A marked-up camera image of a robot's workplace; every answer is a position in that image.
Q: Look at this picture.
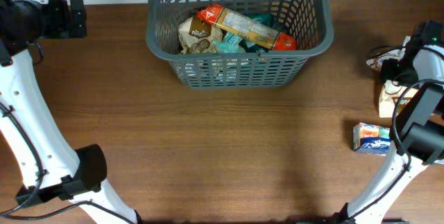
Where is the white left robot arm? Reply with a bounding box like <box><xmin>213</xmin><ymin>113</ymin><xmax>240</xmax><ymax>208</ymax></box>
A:
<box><xmin>1</xmin><ymin>0</ymin><xmax>141</xmax><ymax>223</ymax></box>

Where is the blue snack packet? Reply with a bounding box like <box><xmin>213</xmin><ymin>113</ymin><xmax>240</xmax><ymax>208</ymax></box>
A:
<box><xmin>352</xmin><ymin>123</ymin><xmax>391</xmax><ymax>156</ymax></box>

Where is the beige cookie packet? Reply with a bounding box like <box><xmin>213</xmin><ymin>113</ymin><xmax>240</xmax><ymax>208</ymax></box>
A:
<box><xmin>366</xmin><ymin>36</ymin><xmax>411</xmax><ymax>118</ymax></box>

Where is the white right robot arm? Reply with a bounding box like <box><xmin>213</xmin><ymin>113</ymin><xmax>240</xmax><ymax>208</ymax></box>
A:
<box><xmin>333</xmin><ymin>20</ymin><xmax>443</xmax><ymax>223</ymax></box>

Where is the orange biscuit packet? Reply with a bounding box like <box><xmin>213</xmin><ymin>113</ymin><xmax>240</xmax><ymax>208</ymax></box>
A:
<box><xmin>196</xmin><ymin>4</ymin><xmax>297</xmax><ymax>51</ymax></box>

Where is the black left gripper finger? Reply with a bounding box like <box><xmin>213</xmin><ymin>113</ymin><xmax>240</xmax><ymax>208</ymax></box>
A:
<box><xmin>69</xmin><ymin>18</ymin><xmax>87</xmax><ymax>38</ymax></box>
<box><xmin>70</xmin><ymin>0</ymin><xmax>87</xmax><ymax>19</ymax></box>

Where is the beige brown snack pouch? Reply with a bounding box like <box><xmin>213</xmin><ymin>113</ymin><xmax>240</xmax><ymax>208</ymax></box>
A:
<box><xmin>178</xmin><ymin>17</ymin><xmax>223</xmax><ymax>54</ymax></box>

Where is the grey plastic lattice basket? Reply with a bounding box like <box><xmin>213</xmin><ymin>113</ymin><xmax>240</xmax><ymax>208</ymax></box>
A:
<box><xmin>146</xmin><ymin>0</ymin><xmax>334</xmax><ymax>89</ymax></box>

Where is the teal tissue pack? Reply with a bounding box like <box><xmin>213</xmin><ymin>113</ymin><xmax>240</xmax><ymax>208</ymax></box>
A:
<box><xmin>212</xmin><ymin>33</ymin><xmax>246</xmax><ymax>53</ymax></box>

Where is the green coffee bean bag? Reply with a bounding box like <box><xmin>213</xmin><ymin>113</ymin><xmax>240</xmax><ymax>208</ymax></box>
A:
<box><xmin>239</xmin><ymin>14</ymin><xmax>279</xmax><ymax>53</ymax></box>

